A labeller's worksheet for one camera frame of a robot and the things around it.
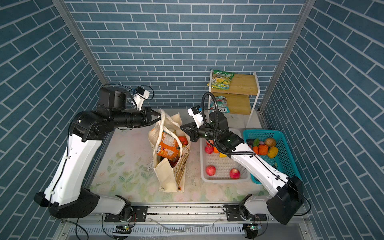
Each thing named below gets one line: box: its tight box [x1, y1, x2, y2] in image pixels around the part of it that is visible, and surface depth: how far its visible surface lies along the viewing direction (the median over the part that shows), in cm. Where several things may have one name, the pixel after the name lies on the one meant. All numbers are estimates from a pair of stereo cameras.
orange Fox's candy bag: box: [156, 132, 180, 160], surface depth 83 cm
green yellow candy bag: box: [207, 70, 235, 90], surface depth 90 cm
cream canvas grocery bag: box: [148, 108, 192, 193], surface depth 74 cm
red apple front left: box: [205, 165, 217, 176], surface depth 85 cm
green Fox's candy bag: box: [210, 96, 230, 113], surface depth 99 cm
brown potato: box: [265, 137, 276, 147], surface depth 97 cm
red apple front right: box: [229, 168, 241, 180], surface depth 84 cm
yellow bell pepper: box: [267, 146, 279, 159], surface depth 95 cm
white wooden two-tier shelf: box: [208, 71, 261, 129], surface depth 91 cm
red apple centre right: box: [205, 145, 214, 154], surface depth 95 cm
